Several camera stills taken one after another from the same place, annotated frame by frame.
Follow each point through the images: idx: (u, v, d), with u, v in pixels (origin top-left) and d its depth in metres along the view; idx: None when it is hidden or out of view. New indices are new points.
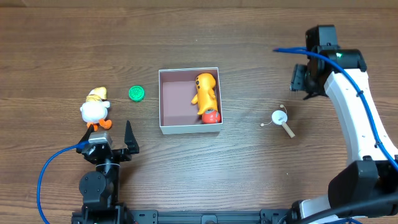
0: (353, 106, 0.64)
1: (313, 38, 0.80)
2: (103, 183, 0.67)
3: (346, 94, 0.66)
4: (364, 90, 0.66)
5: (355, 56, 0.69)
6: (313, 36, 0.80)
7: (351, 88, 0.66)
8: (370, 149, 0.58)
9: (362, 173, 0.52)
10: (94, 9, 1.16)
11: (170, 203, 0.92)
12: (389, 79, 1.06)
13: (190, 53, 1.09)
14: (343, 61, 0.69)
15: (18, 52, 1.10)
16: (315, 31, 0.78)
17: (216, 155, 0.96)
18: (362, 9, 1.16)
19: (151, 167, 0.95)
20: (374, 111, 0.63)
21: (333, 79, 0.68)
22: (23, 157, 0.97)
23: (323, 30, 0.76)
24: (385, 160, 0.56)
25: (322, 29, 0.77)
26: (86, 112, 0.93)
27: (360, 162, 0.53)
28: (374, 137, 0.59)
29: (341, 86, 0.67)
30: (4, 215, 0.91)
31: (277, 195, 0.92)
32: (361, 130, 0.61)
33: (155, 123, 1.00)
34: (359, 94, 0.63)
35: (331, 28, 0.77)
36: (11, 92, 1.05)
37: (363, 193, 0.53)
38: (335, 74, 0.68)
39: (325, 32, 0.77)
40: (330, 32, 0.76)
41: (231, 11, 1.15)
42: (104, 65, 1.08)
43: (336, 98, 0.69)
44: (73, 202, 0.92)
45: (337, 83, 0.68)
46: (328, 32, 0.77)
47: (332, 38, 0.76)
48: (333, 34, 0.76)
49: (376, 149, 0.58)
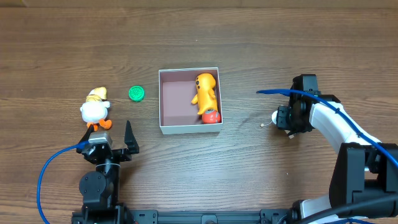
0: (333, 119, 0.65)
1: (298, 84, 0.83)
2: (104, 183, 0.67)
3: (325, 110, 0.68)
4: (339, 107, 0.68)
5: (329, 98, 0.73)
6: (298, 83, 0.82)
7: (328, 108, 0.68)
8: (354, 140, 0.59)
9: (349, 150, 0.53)
10: (94, 9, 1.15)
11: (170, 203, 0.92)
12: (388, 79, 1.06)
13: (190, 53, 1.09)
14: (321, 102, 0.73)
15: (18, 52, 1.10)
16: (299, 78, 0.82)
17: (216, 155, 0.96)
18: (362, 9, 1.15)
19: (151, 167, 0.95)
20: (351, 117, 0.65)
21: (314, 110, 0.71)
22: (23, 157, 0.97)
23: (305, 79, 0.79)
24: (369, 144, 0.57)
25: (306, 78, 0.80)
26: (86, 113, 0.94)
27: (346, 144, 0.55)
28: (354, 129, 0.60)
29: (319, 111, 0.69)
30: (5, 215, 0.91)
31: (277, 195, 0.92)
32: (344, 130, 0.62)
33: (155, 123, 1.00)
34: (337, 111, 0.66)
35: (313, 77, 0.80)
36: (11, 92, 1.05)
37: (359, 185, 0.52)
38: (314, 105, 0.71)
39: (308, 79, 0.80)
40: (312, 80, 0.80)
41: (231, 11, 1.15)
42: (104, 65, 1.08)
43: (321, 122, 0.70)
44: (73, 202, 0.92)
45: (317, 109, 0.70)
46: (310, 79, 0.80)
47: (313, 86, 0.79)
48: (314, 83, 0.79)
49: (359, 139, 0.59)
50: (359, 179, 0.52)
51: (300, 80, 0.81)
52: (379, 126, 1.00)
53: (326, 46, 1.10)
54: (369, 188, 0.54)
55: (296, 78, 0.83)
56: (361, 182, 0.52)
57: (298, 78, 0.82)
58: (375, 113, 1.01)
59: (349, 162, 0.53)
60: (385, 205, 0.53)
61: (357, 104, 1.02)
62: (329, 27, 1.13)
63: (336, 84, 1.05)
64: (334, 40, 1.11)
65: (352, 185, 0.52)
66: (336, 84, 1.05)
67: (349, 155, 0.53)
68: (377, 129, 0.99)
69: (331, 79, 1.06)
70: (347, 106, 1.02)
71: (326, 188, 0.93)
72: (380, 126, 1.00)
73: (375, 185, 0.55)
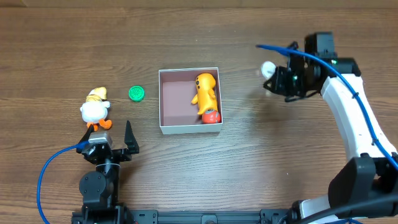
0: (349, 108, 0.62)
1: (310, 46, 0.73)
2: (103, 183, 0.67)
3: (341, 94, 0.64)
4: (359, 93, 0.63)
5: (348, 65, 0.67)
6: (311, 44, 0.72)
7: (346, 91, 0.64)
8: (367, 145, 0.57)
9: (360, 170, 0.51)
10: (94, 9, 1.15)
11: (170, 203, 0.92)
12: (389, 79, 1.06)
13: (191, 53, 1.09)
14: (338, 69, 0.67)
15: (18, 52, 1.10)
16: (313, 38, 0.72)
17: (216, 155, 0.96)
18: (362, 9, 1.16)
19: (151, 167, 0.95)
20: (369, 111, 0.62)
21: (329, 85, 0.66)
22: (23, 157, 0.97)
23: (320, 38, 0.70)
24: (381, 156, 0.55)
25: (320, 38, 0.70)
26: (86, 113, 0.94)
27: (357, 159, 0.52)
28: (370, 134, 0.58)
29: (336, 89, 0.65)
30: (5, 215, 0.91)
31: (277, 195, 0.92)
32: (357, 129, 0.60)
33: (155, 123, 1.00)
34: (355, 96, 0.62)
35: (329, 36, 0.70)
36: (11, 92, 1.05)
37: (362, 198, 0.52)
38: (331, 80, 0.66)
39: (324, 40, 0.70)
40: (329, 39, 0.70)
41: (231, 11, 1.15)
42: (104, 66, 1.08)
43: (333, 102, 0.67)
44: (73, 202, 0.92)
45: (333, 86, 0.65)
46: (324, 40, 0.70)
47: (329, 46, 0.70)
48: (330, 43, 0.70)
49: (372, 147, 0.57)
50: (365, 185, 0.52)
51: (314, 40, 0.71)
52: (379, 126, 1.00)
53: None
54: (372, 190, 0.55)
55: (310, 39, 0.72)
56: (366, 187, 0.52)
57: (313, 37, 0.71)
58: (375, 113, 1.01)
59: (358, 180, 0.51)
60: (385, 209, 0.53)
61: None
62: (329, 28, 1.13)
63: None
64: (334, 40, 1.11)
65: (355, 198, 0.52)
66: None
67: (358, 175, 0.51)
68: None
69: None
70: None
71: (325, 188, 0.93)
72: (380, 126, 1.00)
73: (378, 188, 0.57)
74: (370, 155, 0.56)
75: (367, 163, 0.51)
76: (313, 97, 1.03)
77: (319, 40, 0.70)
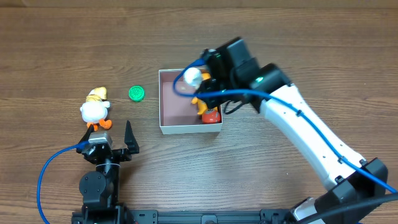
0: (298, 129, 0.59)
1: (224, 60, 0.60)
2: (103, 183, 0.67)
3: (287, 117, 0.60)
4: (300, 103, 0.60)
5: (273, 73, 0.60)
6: (224, 58, 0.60)
7: (287, 111, 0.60)
8: (336, 167, 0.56)
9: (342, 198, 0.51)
10: (94, 9, 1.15)
11: (170, 203, 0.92)
12: (389, 79, 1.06)
13: (191, 53, 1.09)
14: (265, 84, 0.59)
15: (18, 52, 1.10)
16: (226, 54, 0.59)
17: (216, 155, 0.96)
18: (362, 9, 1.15)
19: (151, 167, 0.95)
20: (317, 122, 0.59)
21: (267, 108, 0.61)
22: (23, 157, 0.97)
23: (233, 50, 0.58)
24: (352, 172, 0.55)
25: (234, 50, 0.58)
26: (86, 113, 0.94)
27: (335, 190, 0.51)
28: (334, 153, 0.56)
29: (277, 112, 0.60)
30: (5, 215, 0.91)
31: (277, 195, 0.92)
32: (319, 153, 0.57)
33: (155, 123, 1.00)
34: (300, 114, 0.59)
35: (240, 43, 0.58)
36: (11, 92, 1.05)
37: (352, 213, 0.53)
38: (267, 103, 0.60)
39: (236, 49, 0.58)
40: (242, 46, 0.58)
41: (231, 11, 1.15)
42: (104, 66, 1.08)
43: (277, 122, 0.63)
44: (73, 202, 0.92)
45: (272, 109, 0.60)
46: (238, 50, 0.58)
47: (245, 55, 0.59)
48: (245, 51, 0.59)
49: (341, 165, 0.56)
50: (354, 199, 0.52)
51: (227, 55, 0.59)
52: (379, 126, 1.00)
53: (326, 46, 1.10)
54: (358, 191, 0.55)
55: (223, 53, 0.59)
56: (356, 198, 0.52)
57: (224, 50, 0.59)
58: (375, 113, 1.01)
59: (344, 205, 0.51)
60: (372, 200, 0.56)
61: (357, 104, 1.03)
62: (329, 27, 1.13)
63: (336, 84, 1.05)
64: (334, 40, 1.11)
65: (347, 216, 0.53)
66: (336, 84, 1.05)
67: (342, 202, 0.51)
68: (377, 129, 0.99)
69: (331, 78, 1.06)
70: (347, 106, 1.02)
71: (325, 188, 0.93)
72: (380, 126, 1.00)
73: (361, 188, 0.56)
74: (344, 177, 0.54)
75: (347, 191, 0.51)
76: (313, 98, 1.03)
77: (232, 54, 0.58)
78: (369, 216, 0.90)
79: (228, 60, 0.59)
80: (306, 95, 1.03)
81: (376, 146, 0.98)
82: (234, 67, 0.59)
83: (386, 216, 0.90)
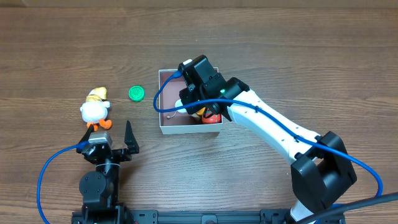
0: (260, 123, 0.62)
1: (192, 75, 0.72)
2: (104, 183, 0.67)
3: (248, 113, 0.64)
4: (258, 102, 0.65)
5: (235, 85, 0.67)
6: (192, 73, 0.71)
7: (247, 109, 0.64)
8: (295, 146, 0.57)
9: (302, 171, 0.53)
10: (94, 9, 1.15)
11: (170, 203, 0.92)
12: (389, 79, 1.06)
13: (190, 53, 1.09)
14: (229, 95, 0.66)
15: (17, 52, 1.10)
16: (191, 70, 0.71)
17: (216, 156, 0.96)
18: (362, 9, 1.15)
19: (151, 167, 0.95)
20: (275, 114, 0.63)
21: (232, 112, 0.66)
22: (23, 157, 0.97)
23: (197, 67, 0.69)
24: (310, 147, 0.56)
25: (197, 67, 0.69)
26: (86, 113, 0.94)
27: (293, 164, 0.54)
28: (290, 135, 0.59)
29: (239, 112, 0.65)
30: (5, 215, 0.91)
31: (277, 195, 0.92)
32: (279, 137, 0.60)
33: (155, 123, 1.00)
34: (257, 109, 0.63)
35: (203, 61, 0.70)
36: (11, 92, 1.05)
37: (321, 188, 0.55)
38: (232, 107, 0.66)
39: (201, 67, 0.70)
40: (206, 65, 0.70)
41: (231, 11, 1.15)
42: (104, 66, 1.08)
43: (245, 123, 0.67)
44: (73, 202, 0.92)
45: (236, 110, 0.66)
46: (201, 67, 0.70)
47: (210, 71, 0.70)
48: (209, 68, 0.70)
49: (298, 143, 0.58)
50: (317, 177, 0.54)
51: (194, 71, 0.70)
52: (379, 126, 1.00)
53: (326, 46, 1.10)
54: (326, 176, 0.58)
55: (189, 70, 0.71)
56: (319, 177, 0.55)
57: (191, 68, 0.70)
58: (375, 113, 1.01)
59: (307, 178, 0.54)
60: (346, 183, 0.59)
61: (357, 104, 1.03)
62: (329, 27, 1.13)
63: (336, 84, 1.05)
64: (334, 40, 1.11)
65: (318, 192, 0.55)
66: (336, 84, 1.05)
67: (305, 175, 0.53)
68: (377, 129, 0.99)
69: (331, 78, 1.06)
70: (347, 106, 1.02)
71: None
72: (380, 126, 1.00)
73: (328, 168, 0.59)
74: (302, 152, 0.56)
75: (306, 164, 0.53)
76: (313, 98, 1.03)
77: (199, 71, 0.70)
78: (369, 216, 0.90)
79: (196, 76, 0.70)
80: (306, 95, 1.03)
81: (376, 146, 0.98)
82: (203, 83, 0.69)
83: (386, 216, 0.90)
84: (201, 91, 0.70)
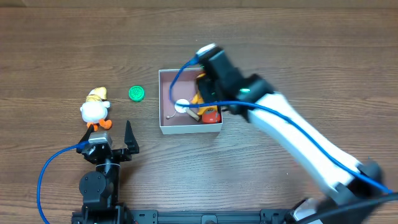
0: (291, 140, 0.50)
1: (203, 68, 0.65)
2: (103, 183, 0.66)
3: (277, 127, 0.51)
4: (289, 112, 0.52)
5: (257, 83, 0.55)
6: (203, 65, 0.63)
7: (275, 120, 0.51)
8: (334, 174, 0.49)
9: (339, 200, 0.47)
10: (94, 9, 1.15)
11: (170, 203, 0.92)
12: (389, 79, 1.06)
13: (190, 53, 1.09)
14: (250, 94, 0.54)
15: (17, 52, 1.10)
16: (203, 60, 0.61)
17: (216, 156, 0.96)
18: (362, 9, 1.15)
19: (151, 167, 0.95)
20: (311, 130, 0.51)
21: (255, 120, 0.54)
22: (23, 157, 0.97)
23: (211, 56, 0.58)
24: (352, 177, 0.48)
25: (211, 55, 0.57)
26: (86, 113, 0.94)
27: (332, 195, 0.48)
28: (328, 158, 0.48)
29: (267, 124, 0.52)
30: (5, 215, 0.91)
31: (277, 195, 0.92)
32: (317, 162, 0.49)
33: (155, 123, 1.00)
34: (289, 122, 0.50)
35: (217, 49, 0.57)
36: (11, 92, 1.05)
37: (359, 218, 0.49)
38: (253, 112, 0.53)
39: (217, 61, 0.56)
40: (221, 53, 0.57)
41: (231, 11, 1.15)
42: (104, 66, 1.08)
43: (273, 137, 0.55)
44: (73, 202, 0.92)
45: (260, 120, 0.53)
46: (215, 55, 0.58)
47: None
48: (224, 60, 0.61)
49: (337, 170, 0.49)
50: (359, 210, 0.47)
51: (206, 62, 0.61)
52: (379, 126, 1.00)
53: (326, 46, 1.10)
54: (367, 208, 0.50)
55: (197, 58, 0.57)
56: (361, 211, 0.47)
57: (205, 61, 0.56)
58: (375, 113, 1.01)
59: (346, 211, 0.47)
60: None
61: (357, 104, 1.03)
62: (329, 27, 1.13)
63: (336, 84, 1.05)
64: (334, 40, 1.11)
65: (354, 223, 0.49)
66: (336, 84, 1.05)
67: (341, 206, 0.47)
68: (377, 129, 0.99)
69: (331, 78, 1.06)
70: (347, 106, 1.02)
71: None
72: (380, 126, 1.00)
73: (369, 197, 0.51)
74: (342, 183, 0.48)
75: (344, 194, 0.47)
76: (313, 98, 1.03)
77: (214, 65, 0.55)
78: None
79: (212, 71, 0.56)
80: (306, 96, 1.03)
81: (376, 146, 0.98)
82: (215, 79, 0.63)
83: (386, 216, 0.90)
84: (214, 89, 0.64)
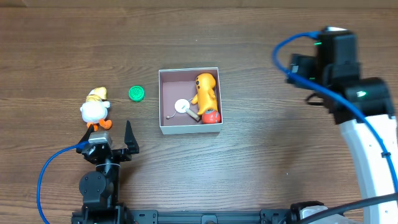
0: (373, 167, 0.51)
1: (324, 50, 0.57)
2: (103, 183, 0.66)
3: (367, 150, 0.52)
4: (392, 145, 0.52)
5: (377, 86, 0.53)
6: (326, 48, 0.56)
7: (375, 145, 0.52)
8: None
9: None
10: (95, 9, 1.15)
11: (170, 203, 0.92)
12: (389, 79, 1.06)
13: (190, 53, 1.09)
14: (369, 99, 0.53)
15: (18, 52, 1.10)
16: (329, 43, 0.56)
17: (216, 155, 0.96)
18: (362, 9, 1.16)
19: (151, 167, 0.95)
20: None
21: (352, 129, 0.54)
22: (23, 157, 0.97)
23: (339, 40, 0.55)
24: None
25: (339, 40, 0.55)
26: (87, 113, 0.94)
27: None
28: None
29: (362, 141, 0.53)
30: (5, 215, 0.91)
31: (277, 195, 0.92)
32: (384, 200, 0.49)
33: (155, 123, 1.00)
34: (385, 155, 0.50)
35: (351, 37, 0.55)
36: (11, 92, 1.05)
37: None
38: (356, 124, 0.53)
39: (342, 42, 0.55)
40: (350, 42, 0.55)
41: (231, 11, 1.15)
42: (104, 66, 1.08)
43: (354, 154, 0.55)
44: (73, 202, 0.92)
45: (356, 130, 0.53)
46: (344, 42, 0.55)
47: (352, 52, 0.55)
48: (352, 48, 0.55)
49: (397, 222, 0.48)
50: None
51: (331, 44, 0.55)
52: None
53: None
54: None
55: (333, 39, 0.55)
56: None
57: (329, 39, 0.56)
58: None
59: None
60: None
61: None
62: (329, 27, 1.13)
63: None
64: None
65: None
66: None
67: None
68: None
69: None
70: None
71: (326, 188, 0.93)
72: None
73: None
74: None
75: None
76: None
77: (339, 45, 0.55)
78: None
79: (331, 49, 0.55)
80: (307, 96, 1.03)
81: None
82: (334, 64, 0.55)
83: None
84: (325, 76, 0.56)
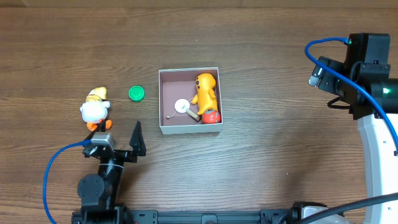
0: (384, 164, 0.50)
1: (357, 48, 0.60)
2: (102, 186, 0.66)
3: (380, 146, 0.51)
4: None
5: None
6: (359, 46, 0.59)
7: (389, 142, 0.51)
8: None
9: None
10: (95, 9, 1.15)
11: (170, 203, 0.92)
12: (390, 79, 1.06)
13: (190, 53, 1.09)
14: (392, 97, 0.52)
15: (18, 52, 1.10)
16: (362, 42, 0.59)
17: (216, 155, 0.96)
18: (362, 9, 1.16)
19: (151, 167, 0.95)
20: None
21: (369, 123, 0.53)
22: (23, 157, 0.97)
23: (371, 40, 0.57)
24: None
25: (371, 39, 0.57)
26: (86, 113, 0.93)
27: None
28: None
29: (377, 136, 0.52)
30: (5, 215, 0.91)
31: (277, 195, 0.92)
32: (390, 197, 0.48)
33: (155, 123, 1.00)
34: None
35: (385, 38, 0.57)
36: (11, 92, 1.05)
37: None
38: (374, 119, 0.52)
39: (375, 42, 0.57)
40: (382, 43, 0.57)
41: (231, 11, 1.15)
42: (104, 66, 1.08)
43: (367, 149, 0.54)
44: (73, 202, 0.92)
45: (373, 126, 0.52)
46: (377, 42, 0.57)
47: (382, 53, 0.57)
48: (384, 50, 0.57)
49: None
50: None
51: (363, 43, 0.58)
52: None
53: (326, 47, 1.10)
54: None
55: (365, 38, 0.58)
56: None
57: (362, 38, 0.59)
58: None
59: None
60: None
61: None
62: (329, 27, 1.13)
63: None
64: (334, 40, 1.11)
65: None
66: None
67: None
68: None
69: None
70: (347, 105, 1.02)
71: (325, 188, 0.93)
72: None
73: None
74: None
75: None
76: (313, 98, 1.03)
77: (371, 44, 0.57)
78: None
79: (363, 47, 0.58)
80: (307, 96, 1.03)
81: None
82: (362, 61, 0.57)
83: None
84: (352, 71, 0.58)
